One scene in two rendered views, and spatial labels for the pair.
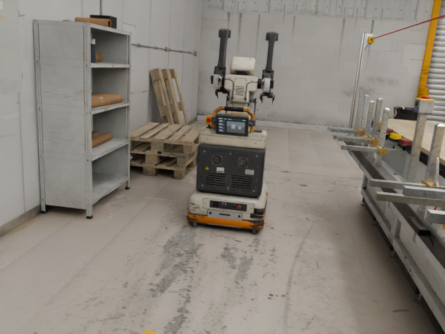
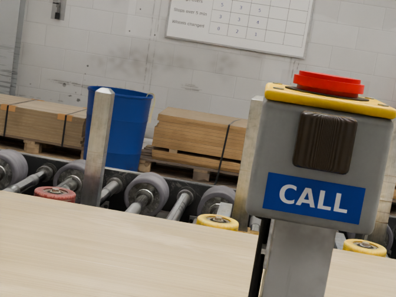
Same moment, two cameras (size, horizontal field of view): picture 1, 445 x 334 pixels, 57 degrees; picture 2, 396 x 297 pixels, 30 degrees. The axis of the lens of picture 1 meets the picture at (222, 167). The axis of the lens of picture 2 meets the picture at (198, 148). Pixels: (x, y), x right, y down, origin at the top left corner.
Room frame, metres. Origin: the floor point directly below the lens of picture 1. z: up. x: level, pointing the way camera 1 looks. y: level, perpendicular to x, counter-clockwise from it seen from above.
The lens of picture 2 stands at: (2.21, -0.58, 1.24)
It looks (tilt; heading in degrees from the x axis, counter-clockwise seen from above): 9 degrees down; 267
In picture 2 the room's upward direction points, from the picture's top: 9 degrees clockwise
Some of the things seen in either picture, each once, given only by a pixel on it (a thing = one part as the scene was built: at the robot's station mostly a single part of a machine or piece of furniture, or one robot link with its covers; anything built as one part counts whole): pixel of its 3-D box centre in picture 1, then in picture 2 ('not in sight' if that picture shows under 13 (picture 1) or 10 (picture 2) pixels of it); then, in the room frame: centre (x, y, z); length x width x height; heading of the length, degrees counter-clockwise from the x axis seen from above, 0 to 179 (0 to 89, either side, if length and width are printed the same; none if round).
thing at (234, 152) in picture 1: (232, 155); not in sight; (3.36, -0.08, 0.59); 0.55 x 0.34 x 0.83; 82
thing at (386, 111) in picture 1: (381, 142); not in sight; (2.85, -1.09, 0.87); 0.04 x 0.04 x 0.48; 83
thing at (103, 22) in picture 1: (93, 22); not in sight; (3.78, 1.21, 1.59); 0.30 x 0.08 x 0.08; 83
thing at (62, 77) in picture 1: (89, 117); not in sight; (3.67, 1.22, 0.78); 0.90 x 0.45 x 1.55; 173
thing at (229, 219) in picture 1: (230, 201); not in sight; (3.45, -0.09, 0.16); 0.67 x 0.64 x 0.25; 172
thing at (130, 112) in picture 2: not in sight; (116, 131); (2.57, -6.72, 0.36); 0.59 x 0.57 x 0.73; 83
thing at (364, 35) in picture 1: (361, 85); not in sight; (4.15, -1.30, 1.20); 0.15 x 0.12 x 1.00; 173
